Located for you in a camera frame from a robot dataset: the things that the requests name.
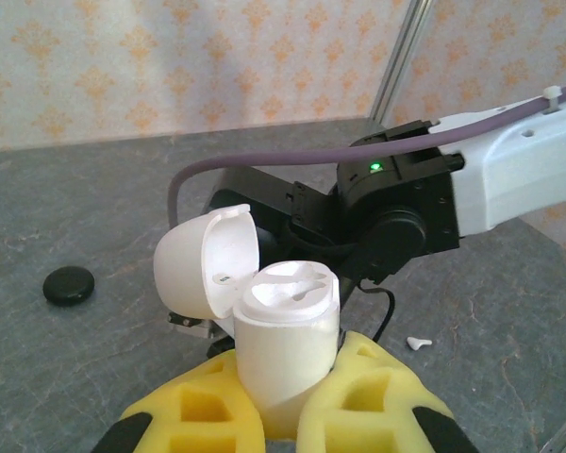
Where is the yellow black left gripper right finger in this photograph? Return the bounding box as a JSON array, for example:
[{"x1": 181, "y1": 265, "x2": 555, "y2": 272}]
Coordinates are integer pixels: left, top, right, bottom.
[{"x1": 296, "y1": 329, "x2": 480, "y2": 453}]

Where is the thin black right gripper cable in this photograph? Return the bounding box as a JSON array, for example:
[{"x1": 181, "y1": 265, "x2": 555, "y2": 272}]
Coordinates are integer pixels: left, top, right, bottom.
[{"x1": 358, "y1": 277, "x2": 396, "y2": 342}]

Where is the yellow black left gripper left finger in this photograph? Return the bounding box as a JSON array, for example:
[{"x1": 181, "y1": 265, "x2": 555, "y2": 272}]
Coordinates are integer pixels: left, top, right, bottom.
[{"x1": 92, "y1": 351, "x2": 265, "y2": 453}]

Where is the white earbud charging case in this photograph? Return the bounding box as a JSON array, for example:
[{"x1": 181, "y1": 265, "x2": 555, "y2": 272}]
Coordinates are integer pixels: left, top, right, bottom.
[{"x1": 153, "y1": 203, "x2": 343, "y2": 443}]

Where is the black round disc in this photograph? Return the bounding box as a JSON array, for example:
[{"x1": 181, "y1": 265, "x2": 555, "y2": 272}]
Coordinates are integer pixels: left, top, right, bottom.
[{"x1": 42, "y1": 265, "x2": 97, "y2": 308}]

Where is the aluminium frame post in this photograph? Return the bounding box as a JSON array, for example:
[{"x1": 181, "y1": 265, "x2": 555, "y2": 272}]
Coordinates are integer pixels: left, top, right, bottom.
[{"x1": 369, "y1": 0, "x2": 436, "y2": 129}]

